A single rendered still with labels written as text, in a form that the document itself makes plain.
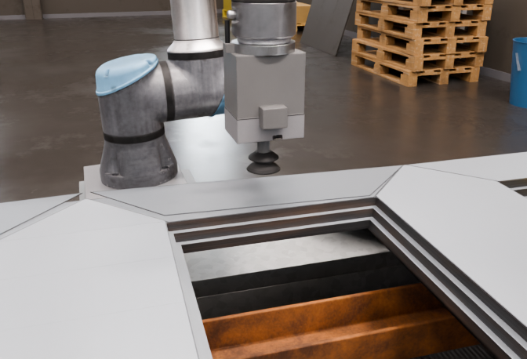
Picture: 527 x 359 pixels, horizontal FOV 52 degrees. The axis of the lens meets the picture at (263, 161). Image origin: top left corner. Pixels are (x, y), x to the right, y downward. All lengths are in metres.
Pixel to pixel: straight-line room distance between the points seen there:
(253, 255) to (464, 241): 0.39
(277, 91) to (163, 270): 0.24
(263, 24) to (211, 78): 0.43
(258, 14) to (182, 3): 0.43
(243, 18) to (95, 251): 0.30
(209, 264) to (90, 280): 0.36
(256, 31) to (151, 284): 0.29
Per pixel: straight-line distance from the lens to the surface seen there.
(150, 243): 0.60
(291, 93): 0.65
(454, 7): 5.36
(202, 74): 1.02
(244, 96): 0.63
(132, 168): 1.04
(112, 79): 1.01
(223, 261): 0.89
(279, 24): 0.62
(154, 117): 1.03
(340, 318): 0.75
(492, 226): 0.67
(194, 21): 1.03
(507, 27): 5.82
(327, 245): 0.93
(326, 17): 7.27
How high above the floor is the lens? 1.14
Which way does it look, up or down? 21 degrees down
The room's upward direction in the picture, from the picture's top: straight up
